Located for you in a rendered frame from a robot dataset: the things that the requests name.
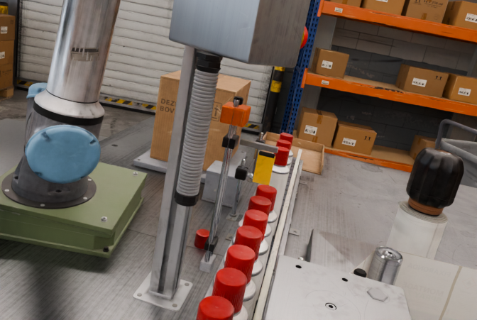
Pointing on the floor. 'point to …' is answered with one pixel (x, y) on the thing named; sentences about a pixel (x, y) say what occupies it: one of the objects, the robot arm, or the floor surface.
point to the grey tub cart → (467, 150)
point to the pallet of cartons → (6, 55)
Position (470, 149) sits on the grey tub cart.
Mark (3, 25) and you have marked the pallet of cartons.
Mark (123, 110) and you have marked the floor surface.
